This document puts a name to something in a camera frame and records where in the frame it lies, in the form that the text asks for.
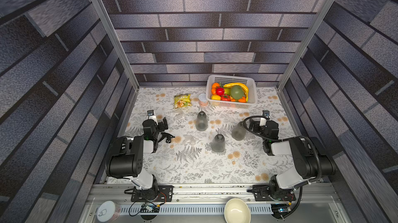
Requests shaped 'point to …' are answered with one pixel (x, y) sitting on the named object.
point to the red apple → (220, 91)
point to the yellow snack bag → (182, 100)
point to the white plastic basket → (252, 98)
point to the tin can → (202, 100)
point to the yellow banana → (244, 87)
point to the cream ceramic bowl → (237, 211)
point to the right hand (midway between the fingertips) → (259, 117)
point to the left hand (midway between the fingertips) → (158, 117)
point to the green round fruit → (237, 92)
